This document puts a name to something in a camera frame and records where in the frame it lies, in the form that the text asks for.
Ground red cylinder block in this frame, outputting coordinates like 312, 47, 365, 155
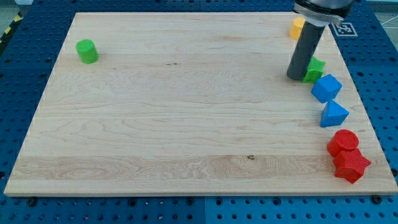
327, 129, 359, 157

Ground yellow block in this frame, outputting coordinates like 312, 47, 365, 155
289, 17, 305, 40

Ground grey cylindrical pointer tool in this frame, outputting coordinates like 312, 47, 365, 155
287, 22, 325, 81

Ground blue cube block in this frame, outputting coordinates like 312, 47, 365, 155
311, 74, 343, 103

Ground black bolt left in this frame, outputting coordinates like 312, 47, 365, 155
26, 197, 37, 207

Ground wooden board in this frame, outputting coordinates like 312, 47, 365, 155
4, 12, 397, 197

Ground black bolt right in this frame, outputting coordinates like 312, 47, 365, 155
371, 195, 383, 205

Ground blue triangle block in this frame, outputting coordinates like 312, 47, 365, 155
320, 100, 349, 128

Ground green star block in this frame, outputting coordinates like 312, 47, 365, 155
302, 57, 326, 83

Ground red star block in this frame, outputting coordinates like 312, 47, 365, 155
333, 148, 371, 184

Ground black bolt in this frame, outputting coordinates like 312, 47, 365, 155
371, 195, 383, 205
26, 197, 37, 207

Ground green cylinder block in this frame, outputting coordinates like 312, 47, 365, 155
75, 39, 99, 64

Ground fiducial marker tag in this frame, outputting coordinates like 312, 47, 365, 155
332, 22, 358, 37

